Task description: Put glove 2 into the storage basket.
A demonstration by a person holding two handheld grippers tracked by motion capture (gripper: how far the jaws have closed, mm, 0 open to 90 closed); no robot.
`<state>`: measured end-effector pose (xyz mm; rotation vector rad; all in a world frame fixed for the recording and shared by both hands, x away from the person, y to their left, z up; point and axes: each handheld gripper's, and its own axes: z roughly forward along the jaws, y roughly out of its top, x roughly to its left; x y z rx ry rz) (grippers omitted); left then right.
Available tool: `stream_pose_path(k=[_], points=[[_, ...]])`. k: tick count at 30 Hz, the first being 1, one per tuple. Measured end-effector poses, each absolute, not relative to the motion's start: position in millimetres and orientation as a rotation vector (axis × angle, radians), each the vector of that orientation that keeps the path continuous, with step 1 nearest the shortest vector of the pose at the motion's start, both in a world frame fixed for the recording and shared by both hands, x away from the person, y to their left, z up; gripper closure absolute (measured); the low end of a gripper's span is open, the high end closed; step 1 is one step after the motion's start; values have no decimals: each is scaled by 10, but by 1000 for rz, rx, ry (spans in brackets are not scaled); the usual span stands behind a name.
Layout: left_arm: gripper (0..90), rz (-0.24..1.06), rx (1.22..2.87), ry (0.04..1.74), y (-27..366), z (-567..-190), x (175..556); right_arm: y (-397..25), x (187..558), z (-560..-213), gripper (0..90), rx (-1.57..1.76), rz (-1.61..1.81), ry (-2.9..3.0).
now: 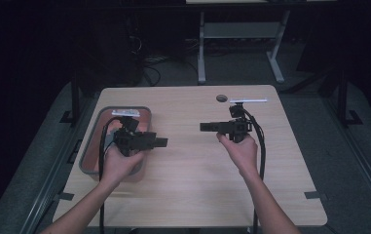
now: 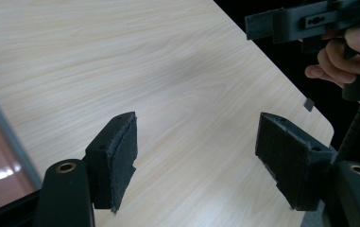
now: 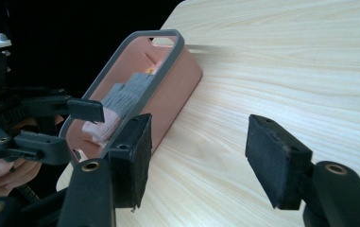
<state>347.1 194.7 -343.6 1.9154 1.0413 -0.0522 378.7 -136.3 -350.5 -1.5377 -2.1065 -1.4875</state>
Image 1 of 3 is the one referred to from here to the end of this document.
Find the person's left hand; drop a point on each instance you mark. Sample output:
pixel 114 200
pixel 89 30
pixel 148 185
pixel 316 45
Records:
pixel 119 167

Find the pink basin with grey rim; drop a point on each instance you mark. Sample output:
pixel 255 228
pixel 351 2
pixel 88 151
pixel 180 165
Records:
pixel 90 156

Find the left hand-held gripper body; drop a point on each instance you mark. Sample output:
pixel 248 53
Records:
pixel 134 141

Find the black tape strip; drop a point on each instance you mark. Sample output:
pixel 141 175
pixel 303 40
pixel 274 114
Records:
pixel 314 195
pixel 64 196

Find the grey metal rail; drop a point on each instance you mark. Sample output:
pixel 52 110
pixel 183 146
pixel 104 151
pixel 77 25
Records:
pixel 56 169
pixel 361 169

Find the black metal stand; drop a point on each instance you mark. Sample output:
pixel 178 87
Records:
pixel 343 97
pixel 74 97

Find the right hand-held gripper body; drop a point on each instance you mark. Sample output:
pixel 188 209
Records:
pixel 238 128

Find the person's right hand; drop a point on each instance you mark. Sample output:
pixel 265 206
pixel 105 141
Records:
pixel 243 156

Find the white metal table frame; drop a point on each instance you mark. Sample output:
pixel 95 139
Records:
pixel 238 30

